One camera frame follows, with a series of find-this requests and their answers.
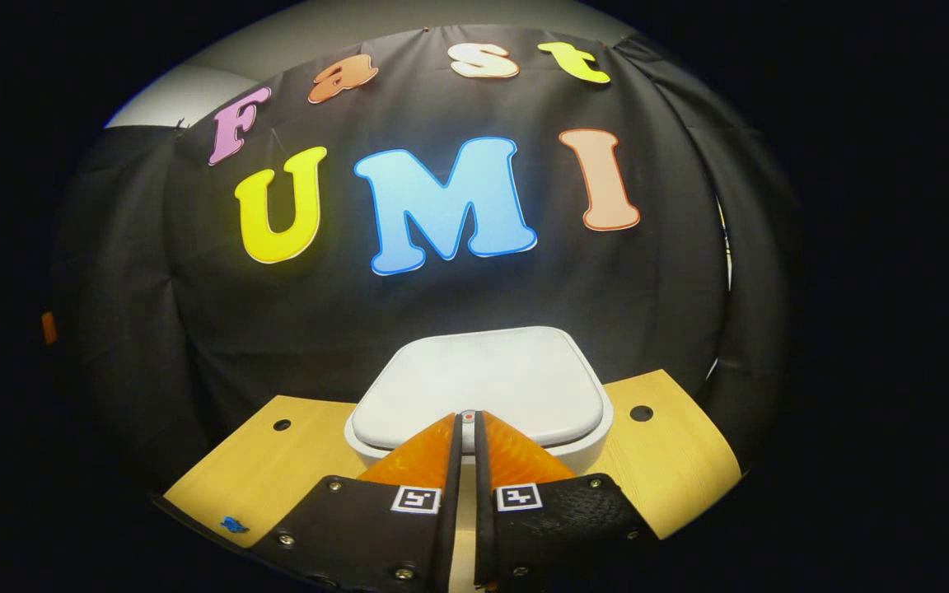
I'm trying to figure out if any white desktop garbage bin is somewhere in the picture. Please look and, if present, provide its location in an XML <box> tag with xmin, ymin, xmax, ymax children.
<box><xmin>344</xmin><ymin>326</ymin><xmax>614</xmax><ymax>474</ymax></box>

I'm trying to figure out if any wooden desktop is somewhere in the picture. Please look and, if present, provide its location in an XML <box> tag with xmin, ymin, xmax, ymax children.
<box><xmin>163</xmin><ymin>369</ymin><xmax>743</xmax><ymax>593</ymax></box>

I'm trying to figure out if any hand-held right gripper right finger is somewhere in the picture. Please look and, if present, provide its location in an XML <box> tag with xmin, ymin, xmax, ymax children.
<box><xmin>474</xmin><ymin>410</ymin><xmax>661</xmax><ymax>593</ymax></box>

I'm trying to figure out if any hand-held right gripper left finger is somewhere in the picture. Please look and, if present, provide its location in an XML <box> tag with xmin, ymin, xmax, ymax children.
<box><xmin>273</xmin><ymin>412</ymin><xmax>463</xmax><ymax>593</ymax></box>

